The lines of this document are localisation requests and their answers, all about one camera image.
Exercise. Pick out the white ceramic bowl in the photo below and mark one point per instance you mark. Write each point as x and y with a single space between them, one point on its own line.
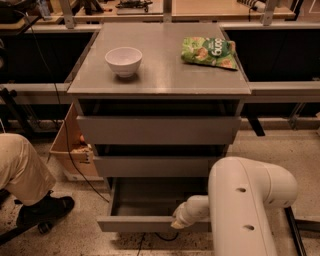
124 61

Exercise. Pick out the green chip bag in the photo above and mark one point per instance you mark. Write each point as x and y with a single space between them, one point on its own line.
209 51

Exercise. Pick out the cardboard box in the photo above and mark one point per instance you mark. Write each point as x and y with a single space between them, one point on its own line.
71 151

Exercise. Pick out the black shoe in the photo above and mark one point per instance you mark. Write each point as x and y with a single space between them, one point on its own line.
47 209

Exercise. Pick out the black chair base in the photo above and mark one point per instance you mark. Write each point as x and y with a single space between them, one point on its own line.
43 228

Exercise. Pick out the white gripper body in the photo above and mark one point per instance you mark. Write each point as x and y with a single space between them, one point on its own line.
185 213

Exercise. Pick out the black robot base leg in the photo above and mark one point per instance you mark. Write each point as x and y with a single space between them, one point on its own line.
296 226

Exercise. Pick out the beige trouser leg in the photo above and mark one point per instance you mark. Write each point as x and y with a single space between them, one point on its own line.
22 172

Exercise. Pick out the grey top drawer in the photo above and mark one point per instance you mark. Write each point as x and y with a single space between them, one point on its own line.
157 121

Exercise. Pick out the grey bottom drawer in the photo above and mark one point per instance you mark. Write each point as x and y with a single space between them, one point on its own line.
147 204

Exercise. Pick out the grey drawer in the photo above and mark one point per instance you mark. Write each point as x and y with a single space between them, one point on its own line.
157 160
147 204
157 121

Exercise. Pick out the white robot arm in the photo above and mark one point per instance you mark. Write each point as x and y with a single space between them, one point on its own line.
240 191

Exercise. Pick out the grey drawer cabinet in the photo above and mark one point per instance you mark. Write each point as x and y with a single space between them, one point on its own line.
162 73

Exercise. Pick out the grey middle drawer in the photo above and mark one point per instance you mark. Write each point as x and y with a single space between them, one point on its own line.
157 160

